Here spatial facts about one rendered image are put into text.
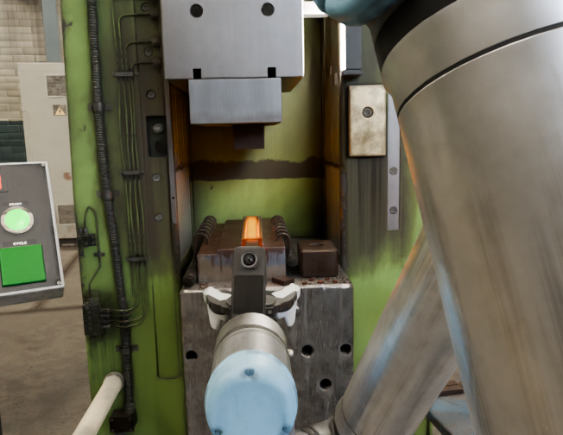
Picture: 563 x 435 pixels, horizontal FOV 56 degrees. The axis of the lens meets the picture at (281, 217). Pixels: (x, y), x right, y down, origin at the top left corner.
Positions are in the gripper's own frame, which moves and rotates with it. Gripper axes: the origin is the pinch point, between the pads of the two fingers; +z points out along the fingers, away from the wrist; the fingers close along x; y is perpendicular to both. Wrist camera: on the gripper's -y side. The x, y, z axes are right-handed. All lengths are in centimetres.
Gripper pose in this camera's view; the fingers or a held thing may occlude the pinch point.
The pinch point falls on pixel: (251, 285)
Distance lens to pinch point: 87.9
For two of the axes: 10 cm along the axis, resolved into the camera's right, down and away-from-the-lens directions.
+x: 10.0, -0.3, 0.5
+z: -0.5, -1.6, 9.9
